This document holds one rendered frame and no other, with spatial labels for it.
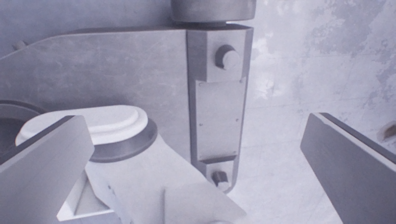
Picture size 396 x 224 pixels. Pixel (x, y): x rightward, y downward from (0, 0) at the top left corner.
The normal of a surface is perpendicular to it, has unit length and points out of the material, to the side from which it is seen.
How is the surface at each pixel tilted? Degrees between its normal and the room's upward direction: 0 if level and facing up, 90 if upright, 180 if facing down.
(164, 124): 0
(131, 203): 90
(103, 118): 90
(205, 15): 24
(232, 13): 6
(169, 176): 90
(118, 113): 90
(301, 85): 0
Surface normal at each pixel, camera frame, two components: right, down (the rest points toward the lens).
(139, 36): 0.19, 0.47
